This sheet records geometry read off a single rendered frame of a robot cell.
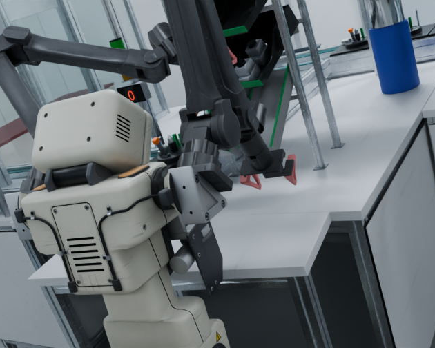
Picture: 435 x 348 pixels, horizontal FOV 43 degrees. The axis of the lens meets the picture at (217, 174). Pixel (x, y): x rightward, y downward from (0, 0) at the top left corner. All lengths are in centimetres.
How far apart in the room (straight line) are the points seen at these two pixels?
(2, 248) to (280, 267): 159
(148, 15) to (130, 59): 463
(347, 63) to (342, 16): 248
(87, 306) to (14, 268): 37
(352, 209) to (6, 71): 96
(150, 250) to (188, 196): 19
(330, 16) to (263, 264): 420
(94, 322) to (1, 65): 154
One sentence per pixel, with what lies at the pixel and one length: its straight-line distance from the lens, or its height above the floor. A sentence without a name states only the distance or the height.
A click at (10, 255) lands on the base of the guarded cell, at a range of 264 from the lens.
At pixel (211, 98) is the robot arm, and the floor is 131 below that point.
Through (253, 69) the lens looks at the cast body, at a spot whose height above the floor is 124.
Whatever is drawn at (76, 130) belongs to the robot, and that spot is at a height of 133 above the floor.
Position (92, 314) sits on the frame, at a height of 26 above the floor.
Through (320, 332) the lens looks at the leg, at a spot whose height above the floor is 65.
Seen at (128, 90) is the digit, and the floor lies 122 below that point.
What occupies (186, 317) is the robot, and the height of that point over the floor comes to 89.
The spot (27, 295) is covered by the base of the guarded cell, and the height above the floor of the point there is 47.
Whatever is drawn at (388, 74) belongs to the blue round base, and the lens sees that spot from 239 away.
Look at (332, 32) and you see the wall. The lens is 542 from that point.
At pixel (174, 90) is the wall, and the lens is 616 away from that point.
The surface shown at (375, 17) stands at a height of 118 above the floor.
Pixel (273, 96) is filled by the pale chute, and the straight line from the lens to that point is 178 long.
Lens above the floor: 153
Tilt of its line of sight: 19 degrees down
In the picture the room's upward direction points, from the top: 19 degrees counter-clockwise
